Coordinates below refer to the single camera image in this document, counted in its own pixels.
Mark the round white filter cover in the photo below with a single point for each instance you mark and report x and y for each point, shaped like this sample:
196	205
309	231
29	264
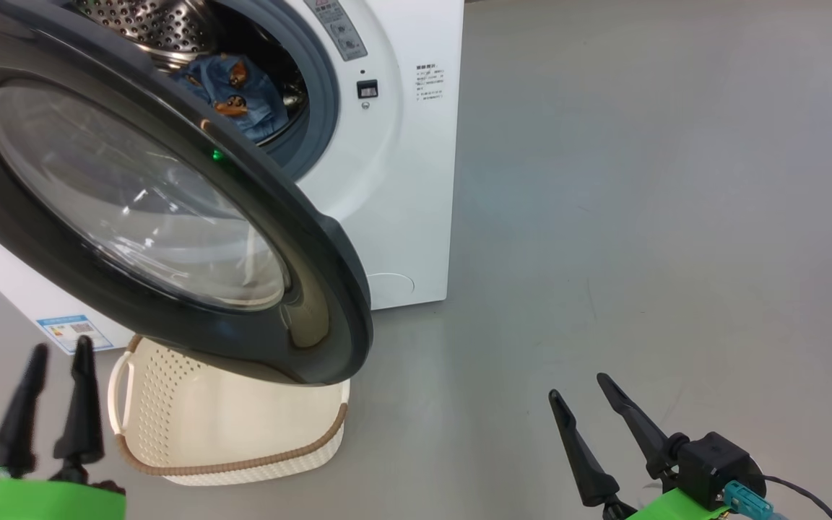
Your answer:
394	289

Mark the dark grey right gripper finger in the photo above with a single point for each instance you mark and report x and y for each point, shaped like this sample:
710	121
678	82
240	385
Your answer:
586	462
643	430

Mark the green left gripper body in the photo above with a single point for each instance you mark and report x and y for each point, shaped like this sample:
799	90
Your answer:
26	502

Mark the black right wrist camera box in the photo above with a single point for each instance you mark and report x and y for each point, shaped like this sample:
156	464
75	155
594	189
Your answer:
716	462

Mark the white washing machine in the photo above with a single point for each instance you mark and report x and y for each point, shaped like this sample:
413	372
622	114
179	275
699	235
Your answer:
409	202

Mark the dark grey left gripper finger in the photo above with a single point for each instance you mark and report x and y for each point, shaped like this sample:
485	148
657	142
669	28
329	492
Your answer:
19	433
82	419

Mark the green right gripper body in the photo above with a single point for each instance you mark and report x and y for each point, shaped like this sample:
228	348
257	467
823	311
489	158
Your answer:
676	505

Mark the grey warning label sticker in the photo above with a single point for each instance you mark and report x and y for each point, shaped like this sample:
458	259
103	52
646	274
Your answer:
340	29

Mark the blue energy label sticker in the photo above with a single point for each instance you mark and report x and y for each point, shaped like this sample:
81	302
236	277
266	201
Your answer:
73	334

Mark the dark round washer door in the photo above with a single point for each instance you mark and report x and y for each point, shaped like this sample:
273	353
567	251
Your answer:
315	289

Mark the blue cartoon print garment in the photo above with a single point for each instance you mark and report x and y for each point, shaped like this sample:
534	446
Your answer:
250	94

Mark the black door latch slot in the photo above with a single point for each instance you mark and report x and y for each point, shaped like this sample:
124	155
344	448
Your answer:
367	89

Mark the cream perforated laundry basket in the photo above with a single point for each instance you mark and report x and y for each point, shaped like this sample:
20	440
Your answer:
228	426

